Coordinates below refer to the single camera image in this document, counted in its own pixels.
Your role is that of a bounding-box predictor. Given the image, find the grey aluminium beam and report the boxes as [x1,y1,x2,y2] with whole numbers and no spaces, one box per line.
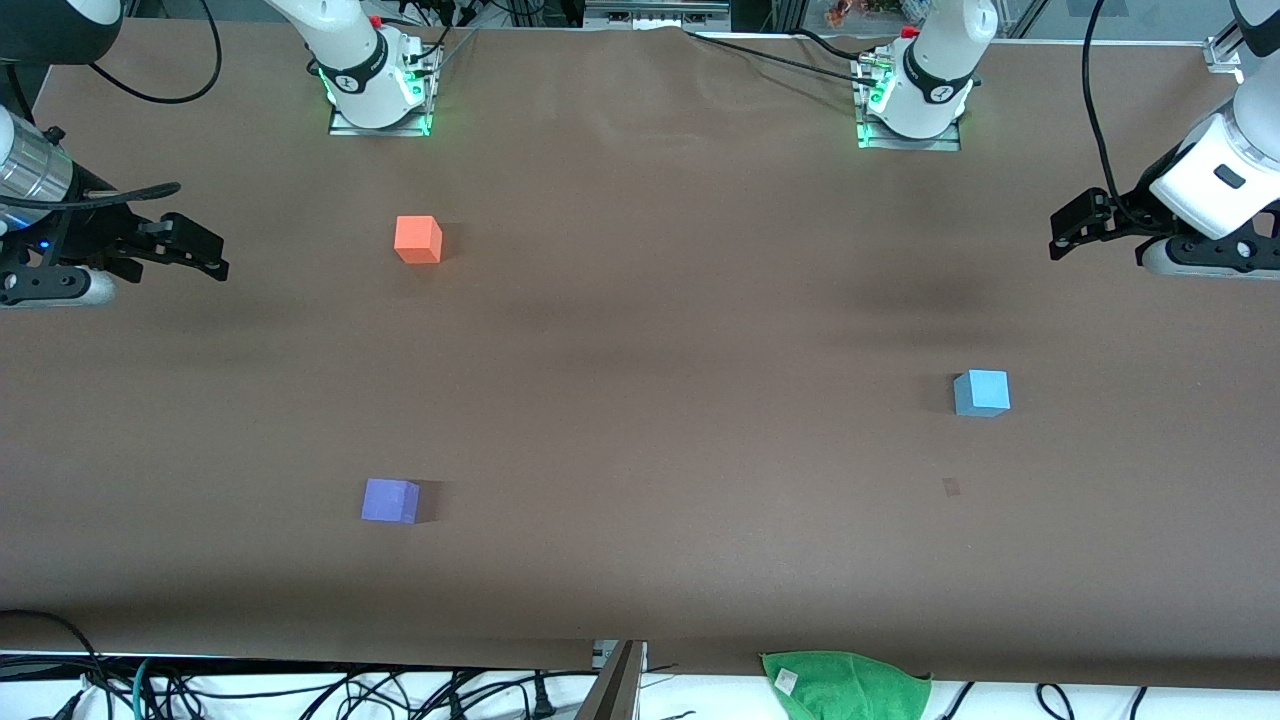
[578,640,649,720]

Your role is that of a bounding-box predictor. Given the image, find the black looping cable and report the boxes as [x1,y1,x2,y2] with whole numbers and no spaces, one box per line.
[88,0,223,106]

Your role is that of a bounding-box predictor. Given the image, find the orange foam block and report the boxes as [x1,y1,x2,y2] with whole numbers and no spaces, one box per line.
[394,215,444,265]

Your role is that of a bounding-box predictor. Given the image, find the grey metal rack panel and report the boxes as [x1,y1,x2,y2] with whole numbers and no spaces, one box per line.
[584,0,732,32]

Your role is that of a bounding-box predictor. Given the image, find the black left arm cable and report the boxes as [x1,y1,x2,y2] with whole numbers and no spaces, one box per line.
[1083,0,1141,211]

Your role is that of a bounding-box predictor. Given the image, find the purple foam block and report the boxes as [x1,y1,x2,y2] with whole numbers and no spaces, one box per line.
[361,478,422,525]

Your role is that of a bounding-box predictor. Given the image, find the long black table cable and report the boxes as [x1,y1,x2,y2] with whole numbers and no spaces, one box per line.
[684,29,863,77]

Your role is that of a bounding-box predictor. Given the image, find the black floor cable loop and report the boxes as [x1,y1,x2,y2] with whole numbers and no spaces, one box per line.
[0,609,113,720]

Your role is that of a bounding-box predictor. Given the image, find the green cloth with white label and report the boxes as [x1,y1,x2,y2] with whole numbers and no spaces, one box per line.
[761,651,933,720]

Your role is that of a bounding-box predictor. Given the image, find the silver aluminium frame profile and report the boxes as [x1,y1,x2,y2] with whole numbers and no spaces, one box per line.
[1204,0,1280,74]

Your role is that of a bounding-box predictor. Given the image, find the light blue foam block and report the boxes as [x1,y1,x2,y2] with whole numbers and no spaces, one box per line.
[953,369,1012,419]

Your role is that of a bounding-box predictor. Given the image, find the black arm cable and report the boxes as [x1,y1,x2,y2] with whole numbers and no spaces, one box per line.
[1083,0,1141,211]
[4,64,43,131]

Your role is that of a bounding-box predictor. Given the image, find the brown table cover sheet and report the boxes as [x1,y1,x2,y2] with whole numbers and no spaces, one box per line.
[0,20,1280,691]

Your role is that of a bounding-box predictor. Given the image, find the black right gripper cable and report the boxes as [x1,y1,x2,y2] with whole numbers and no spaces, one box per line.
[0,182,183,213]

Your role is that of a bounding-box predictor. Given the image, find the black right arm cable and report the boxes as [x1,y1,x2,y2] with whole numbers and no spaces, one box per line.
[4,64,43,131]

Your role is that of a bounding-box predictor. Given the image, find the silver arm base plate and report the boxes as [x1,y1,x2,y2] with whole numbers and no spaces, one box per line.
[853,55,964,152]
[327,48,434,137]

